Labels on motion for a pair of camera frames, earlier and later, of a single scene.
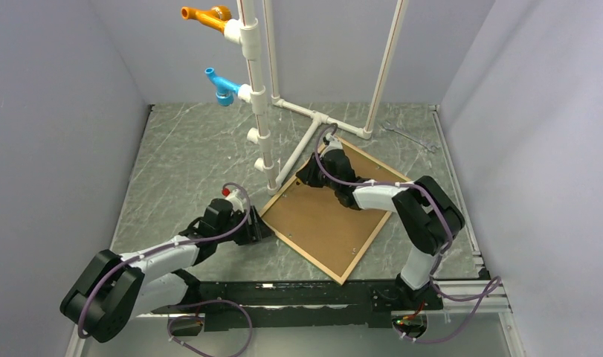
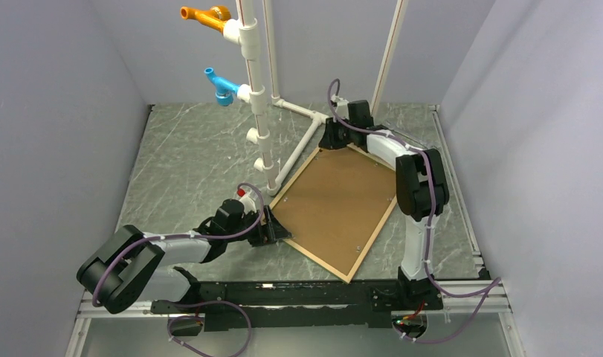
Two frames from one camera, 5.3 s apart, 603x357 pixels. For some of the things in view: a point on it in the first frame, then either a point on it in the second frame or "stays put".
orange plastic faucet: x=215 y=17 stays put
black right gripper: x=307 y=174 to x=328 y=140
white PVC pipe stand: x=246 y=31 stays put
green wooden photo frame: x=330 y=234 stays put
